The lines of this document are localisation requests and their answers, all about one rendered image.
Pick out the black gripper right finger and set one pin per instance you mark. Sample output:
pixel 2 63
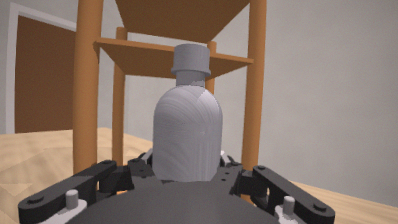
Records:
pixel 288 203

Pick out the grey bottle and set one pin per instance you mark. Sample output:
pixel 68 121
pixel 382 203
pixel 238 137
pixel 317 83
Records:
pixel 188 120

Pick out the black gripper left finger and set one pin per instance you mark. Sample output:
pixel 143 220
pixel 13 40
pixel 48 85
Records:
pixel 60 202

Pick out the wooden shelving unit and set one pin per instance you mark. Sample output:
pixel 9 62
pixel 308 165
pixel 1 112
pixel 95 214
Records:
pixel 190 20

